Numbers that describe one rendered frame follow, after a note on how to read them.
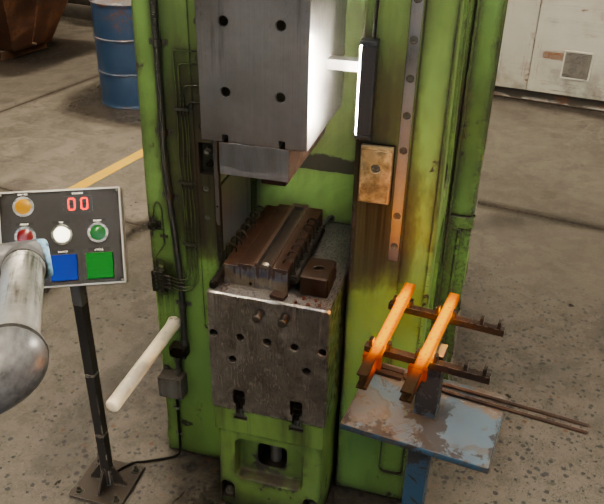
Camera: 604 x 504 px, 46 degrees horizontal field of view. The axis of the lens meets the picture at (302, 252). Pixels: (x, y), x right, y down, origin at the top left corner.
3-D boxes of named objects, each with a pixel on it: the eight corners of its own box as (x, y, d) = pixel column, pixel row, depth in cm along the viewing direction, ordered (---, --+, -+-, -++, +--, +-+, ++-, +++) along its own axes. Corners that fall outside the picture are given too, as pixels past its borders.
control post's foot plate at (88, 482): (121, 511, 254) (118, 493, 250) (65, 497, 259) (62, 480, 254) (148, 467, 272) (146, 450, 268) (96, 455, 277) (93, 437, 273)
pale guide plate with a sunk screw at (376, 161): (388, 205, 203) (393, 149, 195) (357, 201, 205) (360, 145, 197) (389, 202, 205) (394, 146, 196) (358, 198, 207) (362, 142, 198)
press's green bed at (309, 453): (319, 528, 250) (323, 428, 226) (218, 503, 258) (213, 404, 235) (352, 421, 296) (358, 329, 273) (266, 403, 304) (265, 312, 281)
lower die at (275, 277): (287, 292, 212) (287, 268, 208) (224, 282, 217) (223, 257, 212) (321, 229, 247) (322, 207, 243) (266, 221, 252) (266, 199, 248)
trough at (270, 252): (271, 269, 210) (271, 265, 209) (254, 266, 211) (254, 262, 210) (308, 209, 245) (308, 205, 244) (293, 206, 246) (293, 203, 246)
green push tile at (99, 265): (113, 277, 206) (112, 251, 206) (87, 279, 205) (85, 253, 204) (114, 277, 208) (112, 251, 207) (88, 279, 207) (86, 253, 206)
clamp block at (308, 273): (327, 299, 210) (327, 280, 206) (299, 294, 211) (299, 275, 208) (336, 278, 220) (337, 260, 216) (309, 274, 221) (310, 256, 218)
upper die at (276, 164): (288, 183, 195) (289, 150, 190) (219, 173, 199) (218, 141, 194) (325, 131, 230) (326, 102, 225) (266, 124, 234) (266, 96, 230)
